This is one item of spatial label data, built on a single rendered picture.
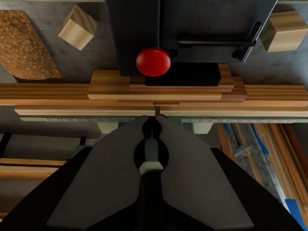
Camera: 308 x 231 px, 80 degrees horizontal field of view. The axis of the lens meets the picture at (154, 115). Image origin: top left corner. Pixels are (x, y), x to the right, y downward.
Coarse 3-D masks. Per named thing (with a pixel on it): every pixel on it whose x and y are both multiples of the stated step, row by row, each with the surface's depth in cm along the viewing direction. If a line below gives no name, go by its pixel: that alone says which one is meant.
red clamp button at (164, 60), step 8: (152, 48) 15; (144, 56) 15; (152, 56) 15; (160, 56) 15; (168, 56) 16; (136, 64) 16; (144, 64) 16; (152, 64) 16; (160, 64) 16; (168, 64) 16; (144, 72) 17; (152, 72) 17; (160, 72) 17
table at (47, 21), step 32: (0, 0) 23; (32, 0) 23; (64, 0) 23; (96, 0) 23; (288, 0) 23; (96, 32) 27; (64, 64) 32; (96, 64) 32; (256, 64) 32; (288, 64) 32
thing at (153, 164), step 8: (176, 120) 27; (152, 128) 26; (152, 136) 26; (152, 144) 25; (152, 152) 24; (144, 160) 24; (152, 160) 24; (144, 168) 26; (152, 168) 26; (160, 168) 26
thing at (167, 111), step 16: (32, 112) 36; (48, 112) 36; (64, 112) 36; (80, 112) 36; (96, 112) 36; (112, 112) 36; (128, 112) 36; (144, 112) 36; (160, 112) 36; (176, 112) 36; (192, 112) 36; (208, 112) 36; (224, 112) 36; (240, 112) 36; (256, 112) 36; (272, 112) 36; (288, 112) 36; (304, 112) 36
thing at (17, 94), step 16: (0, 96) 34; (16, 96) 34; (32, 96) 34; (48, 96) 34; (64, 96) 34; (80, 96) 34; (256, 96) 35; (272, 96) 35; (288, 96) 35; (304, 96) 35
